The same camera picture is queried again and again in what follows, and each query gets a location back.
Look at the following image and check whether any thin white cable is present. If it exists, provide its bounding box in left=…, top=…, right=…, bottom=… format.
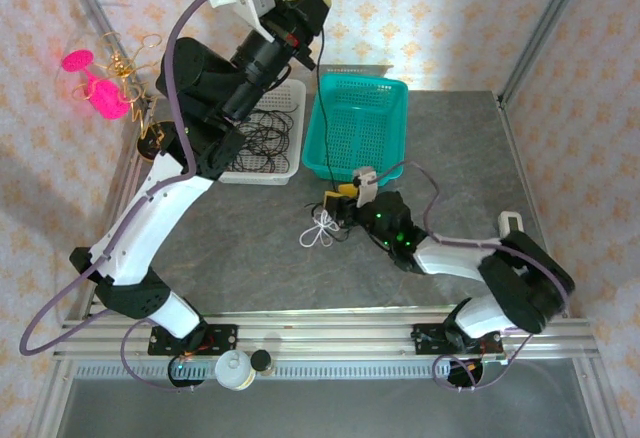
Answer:
left=298, top=209, right=342, bottom=250

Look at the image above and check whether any long thin black cable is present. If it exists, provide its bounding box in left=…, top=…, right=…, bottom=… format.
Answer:
left=297, top=0, right=351, bottom=244

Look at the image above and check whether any teal perforated plastic basket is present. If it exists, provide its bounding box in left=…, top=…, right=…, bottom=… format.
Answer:
left=301, top=73, right=409, bottom=188

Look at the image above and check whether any white perforated plastic basket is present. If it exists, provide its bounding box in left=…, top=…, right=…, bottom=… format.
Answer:
left=218, top=77, right=307, bottom=186

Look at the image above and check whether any pink wine glass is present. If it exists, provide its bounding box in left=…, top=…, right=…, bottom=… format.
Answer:
left=61, top=49, right=129, bottom=121

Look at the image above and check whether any small black capped bottle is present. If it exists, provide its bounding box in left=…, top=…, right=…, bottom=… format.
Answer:
left=249, top=350, right=274, bottom=376

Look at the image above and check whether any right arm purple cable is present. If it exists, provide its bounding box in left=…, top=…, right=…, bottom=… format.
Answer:
left=372, top=160, right=576, bottom=393

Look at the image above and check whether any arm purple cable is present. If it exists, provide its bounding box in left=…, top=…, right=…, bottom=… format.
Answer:
left=372, top=160, right=576, bottom=393
left=18, top=0, right=211, bottom=394

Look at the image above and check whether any gold wire glass stand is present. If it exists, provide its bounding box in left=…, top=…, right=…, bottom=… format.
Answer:
left=72, top=31, right=176, bottom=163

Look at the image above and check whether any coiled black cable bundle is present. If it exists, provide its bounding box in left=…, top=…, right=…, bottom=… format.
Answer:
left=234, top=107, right=297, bottom=175

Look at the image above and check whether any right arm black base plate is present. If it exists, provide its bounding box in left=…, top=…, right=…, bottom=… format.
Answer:
left=411, top=324, right=505, bottom=358

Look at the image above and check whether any aluminium side rail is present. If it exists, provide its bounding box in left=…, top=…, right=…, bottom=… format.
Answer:
left=497, top=92, right=599, bottom=322
left=62, top=100, right=157, bottom=322

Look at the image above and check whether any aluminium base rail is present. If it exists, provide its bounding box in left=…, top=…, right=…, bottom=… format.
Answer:
left=53, top=307, right=600, bottom=360

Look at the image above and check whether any grey slotted cable duct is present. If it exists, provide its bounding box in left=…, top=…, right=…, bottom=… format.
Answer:
left=74, top=363, right=494, bottom=379

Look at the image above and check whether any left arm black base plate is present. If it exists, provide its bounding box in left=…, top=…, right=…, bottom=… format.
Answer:
left=147, top=324, right=239, bottom=357

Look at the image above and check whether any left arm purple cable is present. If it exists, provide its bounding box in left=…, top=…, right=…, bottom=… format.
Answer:
left=18, top=0, right=211, bottom=394

